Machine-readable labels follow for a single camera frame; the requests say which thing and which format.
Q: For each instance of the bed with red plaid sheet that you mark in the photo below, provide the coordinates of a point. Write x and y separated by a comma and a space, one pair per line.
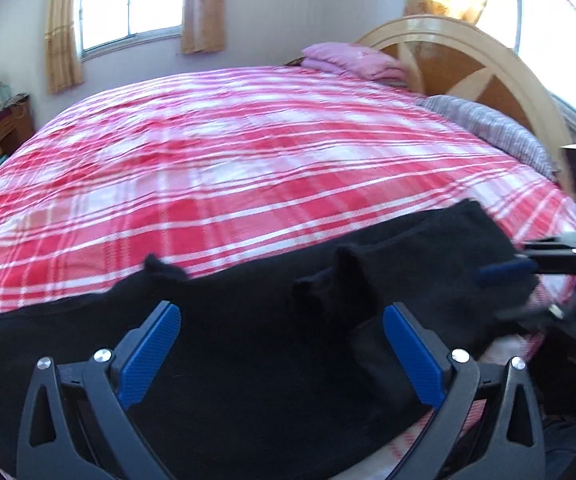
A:
248, 160

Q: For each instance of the beige patterned curtain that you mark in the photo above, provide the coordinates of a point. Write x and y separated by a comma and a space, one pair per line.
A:
62, 35
203, 10

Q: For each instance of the large bright window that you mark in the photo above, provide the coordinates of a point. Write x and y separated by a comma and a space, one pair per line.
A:
558, 20

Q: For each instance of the black pants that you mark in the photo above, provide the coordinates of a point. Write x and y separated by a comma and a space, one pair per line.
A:
268, 360

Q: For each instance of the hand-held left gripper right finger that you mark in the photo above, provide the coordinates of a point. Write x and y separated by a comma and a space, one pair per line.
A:
413, 355

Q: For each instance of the pink pillow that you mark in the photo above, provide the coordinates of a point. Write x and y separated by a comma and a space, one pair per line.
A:
353, 60

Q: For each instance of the wooden fan-pattern headboard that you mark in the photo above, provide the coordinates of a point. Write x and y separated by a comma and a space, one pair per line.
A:
493, 75

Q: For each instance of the striped pillow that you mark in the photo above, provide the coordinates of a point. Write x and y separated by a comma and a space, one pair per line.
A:
498, 130

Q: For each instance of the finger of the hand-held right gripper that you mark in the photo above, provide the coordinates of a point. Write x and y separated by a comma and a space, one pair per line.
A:
568, 310
505, 270

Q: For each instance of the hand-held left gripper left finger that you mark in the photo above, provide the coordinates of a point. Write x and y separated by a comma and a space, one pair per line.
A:
150, 355

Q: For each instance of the sliding glass window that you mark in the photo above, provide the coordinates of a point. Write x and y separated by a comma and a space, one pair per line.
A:
132, 0

